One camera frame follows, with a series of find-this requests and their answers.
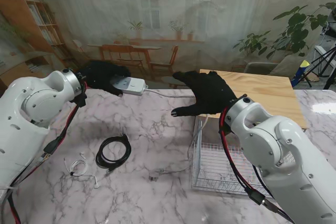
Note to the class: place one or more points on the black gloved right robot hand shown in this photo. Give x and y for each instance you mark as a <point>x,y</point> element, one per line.
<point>210,93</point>

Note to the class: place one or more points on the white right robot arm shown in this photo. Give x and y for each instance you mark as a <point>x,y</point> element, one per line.
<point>283,155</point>

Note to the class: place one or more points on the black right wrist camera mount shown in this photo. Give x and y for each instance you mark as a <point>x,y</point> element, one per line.
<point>228,130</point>

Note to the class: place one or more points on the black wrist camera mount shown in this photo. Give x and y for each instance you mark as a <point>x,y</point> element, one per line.
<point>228,130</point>
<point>80,99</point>

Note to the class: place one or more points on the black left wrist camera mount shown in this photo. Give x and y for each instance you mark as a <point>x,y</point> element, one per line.
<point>80,99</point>

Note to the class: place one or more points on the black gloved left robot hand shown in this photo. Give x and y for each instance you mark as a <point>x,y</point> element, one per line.
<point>97,74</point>

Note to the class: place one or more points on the printed room scene backdrop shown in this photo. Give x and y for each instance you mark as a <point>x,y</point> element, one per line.
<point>105,11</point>

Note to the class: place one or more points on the yellow and blue object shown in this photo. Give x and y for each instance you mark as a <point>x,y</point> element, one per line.
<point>304,64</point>

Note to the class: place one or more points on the black tripod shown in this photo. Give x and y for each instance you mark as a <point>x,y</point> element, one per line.
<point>329,78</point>

